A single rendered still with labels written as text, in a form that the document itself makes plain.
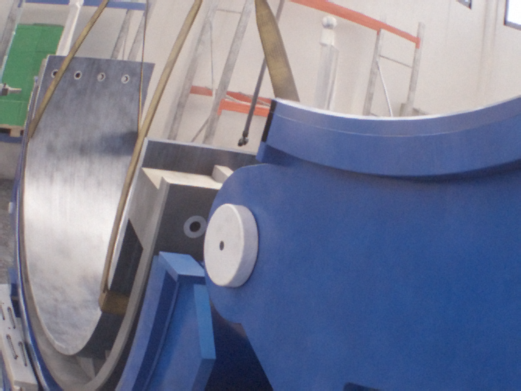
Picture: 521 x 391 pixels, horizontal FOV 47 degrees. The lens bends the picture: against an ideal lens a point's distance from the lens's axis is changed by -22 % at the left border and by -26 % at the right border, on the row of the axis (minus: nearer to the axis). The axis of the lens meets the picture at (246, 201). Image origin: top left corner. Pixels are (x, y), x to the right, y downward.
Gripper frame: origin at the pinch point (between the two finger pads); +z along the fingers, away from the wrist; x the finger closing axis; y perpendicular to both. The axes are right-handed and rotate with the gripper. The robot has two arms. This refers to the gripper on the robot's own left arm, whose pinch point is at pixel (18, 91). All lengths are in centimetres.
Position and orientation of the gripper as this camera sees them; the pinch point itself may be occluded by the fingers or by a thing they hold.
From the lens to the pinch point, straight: 371.4
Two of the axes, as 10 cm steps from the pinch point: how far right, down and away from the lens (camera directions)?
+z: 8.7, 1.1, 4.8
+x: -4.2, -3.2, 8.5
